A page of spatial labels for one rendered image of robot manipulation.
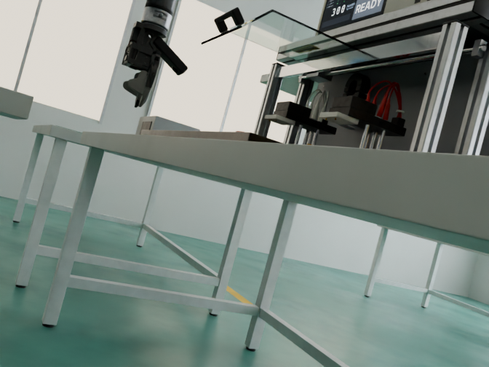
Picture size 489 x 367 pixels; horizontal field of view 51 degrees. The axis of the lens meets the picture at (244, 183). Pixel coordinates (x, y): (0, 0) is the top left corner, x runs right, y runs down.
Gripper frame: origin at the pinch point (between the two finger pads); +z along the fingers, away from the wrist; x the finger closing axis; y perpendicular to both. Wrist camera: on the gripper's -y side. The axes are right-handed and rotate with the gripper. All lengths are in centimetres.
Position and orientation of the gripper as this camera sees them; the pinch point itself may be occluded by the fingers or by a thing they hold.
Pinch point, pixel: (141, 103)
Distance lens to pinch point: 139.8
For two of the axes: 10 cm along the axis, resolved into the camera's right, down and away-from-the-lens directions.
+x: 4.2, 1.0, -9.0
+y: -8.7, -2.5, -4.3
